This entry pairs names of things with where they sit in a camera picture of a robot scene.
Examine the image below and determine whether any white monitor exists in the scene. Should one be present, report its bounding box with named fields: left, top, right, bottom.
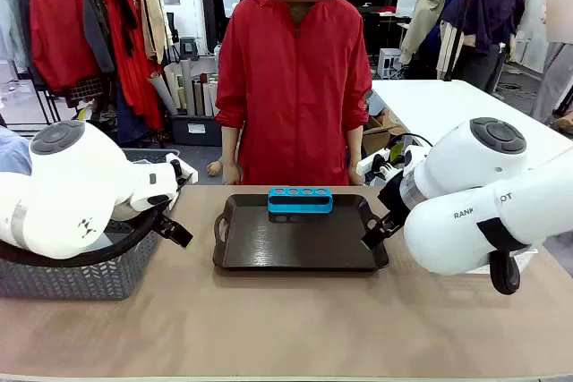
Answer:
left=396, top=0, right=423, bottom=19

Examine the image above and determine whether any wire grid basket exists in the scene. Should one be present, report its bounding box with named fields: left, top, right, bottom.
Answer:
left=66, top=77, right=107, bottom=104

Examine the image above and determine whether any white table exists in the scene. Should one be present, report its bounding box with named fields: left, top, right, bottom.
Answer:
left=370, top=79, right=573, bottom=169

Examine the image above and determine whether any person in red jacket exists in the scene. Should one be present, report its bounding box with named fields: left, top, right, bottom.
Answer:
left=214, top=0, right=373, bottom=186

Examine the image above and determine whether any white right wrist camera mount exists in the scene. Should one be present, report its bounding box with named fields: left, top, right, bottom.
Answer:
left=357, top=145, right=420, bottom=183

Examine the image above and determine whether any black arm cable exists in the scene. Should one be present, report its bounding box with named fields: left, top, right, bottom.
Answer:
left=0, top=205, right=165, bottom=267
left=476, top=218, right=532, bottom=296

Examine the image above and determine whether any bystander in grey trousers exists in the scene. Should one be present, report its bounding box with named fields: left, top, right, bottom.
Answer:
left=532, top=0, right=573, bottom=126

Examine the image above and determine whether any black tripod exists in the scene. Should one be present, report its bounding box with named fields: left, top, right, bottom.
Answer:
left=442, top=0, right=483, bottom=83

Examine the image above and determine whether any dark grey hanging garment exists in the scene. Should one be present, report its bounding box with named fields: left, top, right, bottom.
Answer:
left=82, top=0, right=115, bottom=75

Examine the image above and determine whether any blue test tube rack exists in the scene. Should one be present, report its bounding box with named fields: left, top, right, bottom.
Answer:
left=267, top=187, right=334, bottom=216

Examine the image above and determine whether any light grey hanging shirt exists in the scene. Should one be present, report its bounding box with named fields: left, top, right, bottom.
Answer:
left=0, top=0, right=35, bottom=71

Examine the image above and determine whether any white paper roll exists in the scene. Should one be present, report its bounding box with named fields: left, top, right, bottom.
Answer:
left=178, top=58, right=197, bottom=117

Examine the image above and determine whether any grey plastic basket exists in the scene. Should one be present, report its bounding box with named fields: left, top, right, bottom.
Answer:
left=0, top=148, right=181, bottom=301

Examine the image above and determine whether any beige hanging garment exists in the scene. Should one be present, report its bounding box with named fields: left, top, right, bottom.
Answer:
left=141, top=0, right=174, bottom=65

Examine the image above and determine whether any person's right hand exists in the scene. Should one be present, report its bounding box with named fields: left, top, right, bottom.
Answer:
left=222, top=162, right=243, bottom=186

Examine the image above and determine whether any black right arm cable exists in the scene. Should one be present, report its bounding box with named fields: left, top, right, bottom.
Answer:
left=476, top=218, right=532, bottom=296

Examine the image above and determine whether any red hanging dress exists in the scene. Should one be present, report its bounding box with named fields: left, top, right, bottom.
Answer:
left=102, top=0, right=165, bottom=131

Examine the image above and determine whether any cardboard box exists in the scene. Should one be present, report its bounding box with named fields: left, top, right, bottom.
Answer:
left=361, top=108, right=406, bottom=157

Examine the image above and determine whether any person's left forearm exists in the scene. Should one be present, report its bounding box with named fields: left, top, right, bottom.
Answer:
left=344, top=124, right=364, bottom=169

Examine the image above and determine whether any black storage bin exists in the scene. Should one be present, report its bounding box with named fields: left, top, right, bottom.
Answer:
left=171, top=115, right=224, bottom=147

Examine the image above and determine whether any grey box device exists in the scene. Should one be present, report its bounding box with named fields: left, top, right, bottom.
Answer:
left=179, top=36, right=201, bottom=60

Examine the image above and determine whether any grey paper roll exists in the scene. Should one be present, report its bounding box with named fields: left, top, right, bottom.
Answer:
left=147, top=73, right=179, bottom=117

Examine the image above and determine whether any seated person in blue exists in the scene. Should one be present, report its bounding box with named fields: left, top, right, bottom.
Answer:
left=0, top=125, right=33, bottom=177

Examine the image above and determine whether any red hanging jacket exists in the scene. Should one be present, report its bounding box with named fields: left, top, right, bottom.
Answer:
left=29, top=0, right=102, bottom=95

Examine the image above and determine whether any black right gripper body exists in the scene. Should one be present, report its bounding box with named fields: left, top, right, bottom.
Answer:
left=377, top=173, right=416, bottom=223

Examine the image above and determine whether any mannequin in beige coat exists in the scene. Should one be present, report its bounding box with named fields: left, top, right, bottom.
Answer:
left=399, top=0, right=466, bottom=81

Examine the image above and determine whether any dark brown serving tray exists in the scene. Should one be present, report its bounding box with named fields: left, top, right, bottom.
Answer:
left=212, top=193, right=389, bottom=272

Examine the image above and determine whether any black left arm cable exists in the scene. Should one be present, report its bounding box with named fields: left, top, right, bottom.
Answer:
left=0, top=205, right=165, bottom=267

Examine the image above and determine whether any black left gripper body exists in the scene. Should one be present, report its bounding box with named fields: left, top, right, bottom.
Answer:
left=154, top=201, right=177, bottom=228

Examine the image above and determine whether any black hanging scarf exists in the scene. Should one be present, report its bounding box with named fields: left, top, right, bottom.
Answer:
left=111, top=0, right=141, bottom=59

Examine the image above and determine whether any person's right forearm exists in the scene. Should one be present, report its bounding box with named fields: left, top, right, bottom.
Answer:
left=221, top=125, right=245, bottom=166

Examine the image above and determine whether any white computer case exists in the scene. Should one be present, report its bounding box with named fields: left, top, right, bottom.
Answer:
left=377, top=47, right=404, bottom=81

